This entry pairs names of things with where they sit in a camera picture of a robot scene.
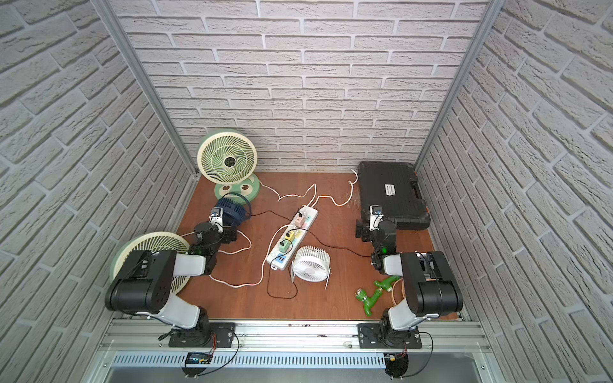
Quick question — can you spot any pink usb charger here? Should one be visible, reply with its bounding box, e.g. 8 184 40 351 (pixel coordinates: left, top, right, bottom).
295 212 306 228

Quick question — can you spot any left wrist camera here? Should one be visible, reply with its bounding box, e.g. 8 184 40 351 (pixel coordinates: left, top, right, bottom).
209 207 223 233

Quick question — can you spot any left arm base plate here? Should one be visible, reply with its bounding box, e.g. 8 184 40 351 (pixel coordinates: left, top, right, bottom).
169 322 236 349

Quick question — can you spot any small navy blue fan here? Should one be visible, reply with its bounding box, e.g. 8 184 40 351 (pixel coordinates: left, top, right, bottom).
215 191 253 227

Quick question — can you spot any small white desk fan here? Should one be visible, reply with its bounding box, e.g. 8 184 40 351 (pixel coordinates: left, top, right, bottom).
291 246 331 288

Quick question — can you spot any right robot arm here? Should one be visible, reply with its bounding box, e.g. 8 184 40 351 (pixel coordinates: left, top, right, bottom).
355 218 463 349

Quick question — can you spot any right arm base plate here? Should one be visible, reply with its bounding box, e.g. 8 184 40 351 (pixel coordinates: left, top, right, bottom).
357 322 422 349

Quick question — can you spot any black usb cable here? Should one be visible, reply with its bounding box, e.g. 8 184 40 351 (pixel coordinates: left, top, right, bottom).
266 248 300 301

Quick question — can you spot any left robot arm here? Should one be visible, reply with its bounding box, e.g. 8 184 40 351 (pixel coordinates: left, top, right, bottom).
105 222 236 352

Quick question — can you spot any green fan front left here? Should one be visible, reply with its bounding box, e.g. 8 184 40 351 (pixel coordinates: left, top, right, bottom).
110 231 189 282

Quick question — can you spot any green plastic toy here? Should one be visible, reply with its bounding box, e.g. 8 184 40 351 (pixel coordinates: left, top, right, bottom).
354 276 402 317

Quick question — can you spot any green usb charger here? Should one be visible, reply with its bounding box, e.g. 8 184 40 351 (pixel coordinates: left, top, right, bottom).
279 239 293 254

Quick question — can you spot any black tool case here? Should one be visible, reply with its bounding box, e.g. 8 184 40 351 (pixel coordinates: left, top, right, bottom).
358 161 431 231

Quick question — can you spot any white power strip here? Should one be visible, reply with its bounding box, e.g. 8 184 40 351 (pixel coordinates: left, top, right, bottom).
266 206 319 271

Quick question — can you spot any green fan at back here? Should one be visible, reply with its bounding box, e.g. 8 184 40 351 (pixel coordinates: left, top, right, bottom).
196 129 261 205

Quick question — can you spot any green fan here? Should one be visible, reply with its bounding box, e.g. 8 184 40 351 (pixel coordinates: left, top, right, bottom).
110 231 189 282
196 129 261 205

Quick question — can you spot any white fan cable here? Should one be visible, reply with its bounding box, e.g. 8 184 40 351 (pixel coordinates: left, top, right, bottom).
209 224 293 289

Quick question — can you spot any white power strip cable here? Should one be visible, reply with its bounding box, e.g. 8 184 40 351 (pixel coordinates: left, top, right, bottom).
306 168 359 212

